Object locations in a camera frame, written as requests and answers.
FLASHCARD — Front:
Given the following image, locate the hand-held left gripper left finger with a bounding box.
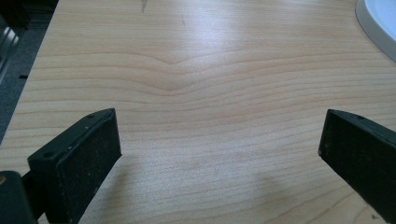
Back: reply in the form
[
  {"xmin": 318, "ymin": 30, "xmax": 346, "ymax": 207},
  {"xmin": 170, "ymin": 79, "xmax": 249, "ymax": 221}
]
[{"xmin": 27, "ymin": 107, "xmax": 122, "ymax": 224}]

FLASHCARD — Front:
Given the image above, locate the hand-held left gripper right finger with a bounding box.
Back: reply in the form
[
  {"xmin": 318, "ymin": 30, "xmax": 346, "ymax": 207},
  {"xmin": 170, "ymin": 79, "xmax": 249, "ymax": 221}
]
[{"xmin": 318, "ymin": 108, "xmax": 396, "ymax": 224}]

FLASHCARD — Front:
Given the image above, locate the white utensil rack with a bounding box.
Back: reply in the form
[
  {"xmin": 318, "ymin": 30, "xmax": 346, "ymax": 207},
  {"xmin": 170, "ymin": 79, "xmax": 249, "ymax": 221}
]
[{"xmin": 355, "ymin": 0, "xmax": 396, "ymax": 63}]

